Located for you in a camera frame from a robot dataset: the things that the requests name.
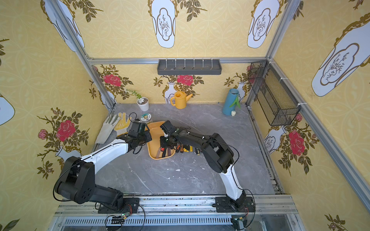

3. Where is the yellow storage box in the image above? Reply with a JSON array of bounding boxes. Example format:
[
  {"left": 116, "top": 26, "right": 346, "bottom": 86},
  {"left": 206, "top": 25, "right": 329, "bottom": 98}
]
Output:
[{"left": 147, "top": 121, "right": 175, "bottom": 160}]

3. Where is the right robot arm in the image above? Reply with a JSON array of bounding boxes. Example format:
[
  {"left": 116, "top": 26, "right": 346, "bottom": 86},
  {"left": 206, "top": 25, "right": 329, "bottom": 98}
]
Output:
[{"left": 160, "top": 120, "right": 247, "bottom": 212}]

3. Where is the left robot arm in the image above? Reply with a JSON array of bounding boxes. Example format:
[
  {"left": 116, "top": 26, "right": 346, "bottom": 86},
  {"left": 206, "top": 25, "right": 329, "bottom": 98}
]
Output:
[{"left": 53, "top": 119, "right": 152, "bottom": 212}]

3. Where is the sunflower seed jar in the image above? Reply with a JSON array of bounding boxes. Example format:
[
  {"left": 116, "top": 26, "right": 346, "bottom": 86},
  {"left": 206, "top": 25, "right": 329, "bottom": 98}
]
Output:
[{"left": 140, "top": 113, "right": 152, "bottom": 122}]

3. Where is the yellow dotted work glove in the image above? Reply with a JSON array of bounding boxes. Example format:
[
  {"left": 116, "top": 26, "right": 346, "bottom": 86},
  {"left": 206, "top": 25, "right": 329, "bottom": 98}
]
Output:
[{"left": 114, "top": 113, "right": 132, "bottom": 136}]

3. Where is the long white leather glove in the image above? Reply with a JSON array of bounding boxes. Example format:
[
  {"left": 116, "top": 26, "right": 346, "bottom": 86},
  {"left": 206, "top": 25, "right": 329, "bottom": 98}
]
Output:
[{"left": 95, "top": 114, "right": 120, "bottom": 144}]

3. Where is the white flower pot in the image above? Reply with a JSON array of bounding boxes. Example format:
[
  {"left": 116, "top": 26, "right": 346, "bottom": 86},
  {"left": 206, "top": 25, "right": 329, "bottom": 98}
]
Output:
[{"left": 136, "top": 97, "right": 149, "bottom": 112}]

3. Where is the yellow watering can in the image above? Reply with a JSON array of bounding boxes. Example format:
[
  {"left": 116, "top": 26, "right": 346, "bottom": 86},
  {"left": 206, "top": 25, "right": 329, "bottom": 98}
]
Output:
[{"left": 170, "top": 91, "right": 193, "bottom": 109}]

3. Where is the teal vase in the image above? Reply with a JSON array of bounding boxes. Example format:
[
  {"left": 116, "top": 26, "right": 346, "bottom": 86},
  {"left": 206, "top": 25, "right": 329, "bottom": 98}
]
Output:
[{"left": 222, "top": 89, "right": 241, "bottom": 116}]

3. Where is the grey wall shelf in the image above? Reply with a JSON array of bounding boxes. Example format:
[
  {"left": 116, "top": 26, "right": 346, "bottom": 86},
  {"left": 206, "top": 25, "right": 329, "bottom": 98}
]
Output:
[{"left": 157, "top": 58, "right": 222, "bottom": 75}]

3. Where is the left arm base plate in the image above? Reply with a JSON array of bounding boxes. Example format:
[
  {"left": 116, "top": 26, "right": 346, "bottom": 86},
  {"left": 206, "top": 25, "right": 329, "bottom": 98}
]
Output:
[{"left": 98, "top": 197, "right": 140, "bottom": 214}]

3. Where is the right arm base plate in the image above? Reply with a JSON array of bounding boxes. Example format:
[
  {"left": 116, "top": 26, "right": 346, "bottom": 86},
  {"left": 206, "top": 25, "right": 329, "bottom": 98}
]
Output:
[{"left": 213, "top": 197, "right": 255, "bottom": 213}]

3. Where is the black wire basket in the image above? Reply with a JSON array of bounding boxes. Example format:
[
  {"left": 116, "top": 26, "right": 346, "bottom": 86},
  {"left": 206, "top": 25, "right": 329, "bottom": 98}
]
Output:
[{"left": 248, "top": 61, "right": 301, "bottom": 126}]

